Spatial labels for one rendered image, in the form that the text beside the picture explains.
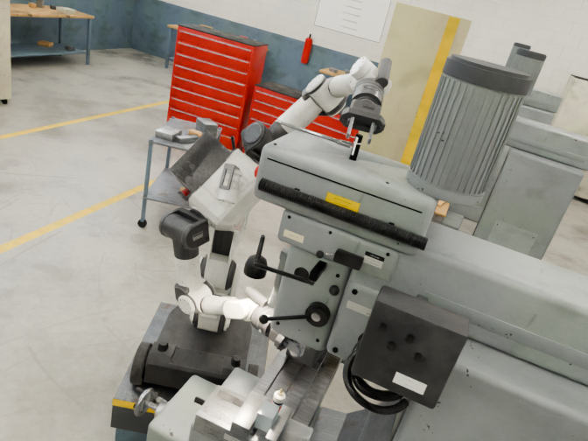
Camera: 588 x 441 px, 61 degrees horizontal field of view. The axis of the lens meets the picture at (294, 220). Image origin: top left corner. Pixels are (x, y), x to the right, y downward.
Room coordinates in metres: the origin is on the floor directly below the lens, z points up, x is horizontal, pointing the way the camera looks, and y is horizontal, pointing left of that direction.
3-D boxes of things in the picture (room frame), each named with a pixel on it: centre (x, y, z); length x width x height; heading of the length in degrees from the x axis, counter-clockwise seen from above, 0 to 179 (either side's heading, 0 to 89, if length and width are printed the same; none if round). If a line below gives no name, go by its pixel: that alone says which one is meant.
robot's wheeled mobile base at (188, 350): (2.09, 0.29, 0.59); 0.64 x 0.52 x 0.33; 4
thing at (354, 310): (1.27, -0.30, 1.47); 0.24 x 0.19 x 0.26; 165
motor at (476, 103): (1.26, -0.36, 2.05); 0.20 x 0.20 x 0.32
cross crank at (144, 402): (1.46, 0.37, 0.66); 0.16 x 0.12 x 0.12; 75
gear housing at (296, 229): (1.31, -0.15, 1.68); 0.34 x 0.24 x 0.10; 75
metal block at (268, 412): (1.16, -0.07, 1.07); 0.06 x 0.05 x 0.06; 166
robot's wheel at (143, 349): (1.83, 0.54, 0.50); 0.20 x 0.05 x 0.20; 4
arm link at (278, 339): (1.38, -0.04, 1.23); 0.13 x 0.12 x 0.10; 146
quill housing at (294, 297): (1.32, -0.12, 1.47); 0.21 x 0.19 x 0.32; 165
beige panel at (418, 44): (3.04, -0.46, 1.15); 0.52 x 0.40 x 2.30; 75
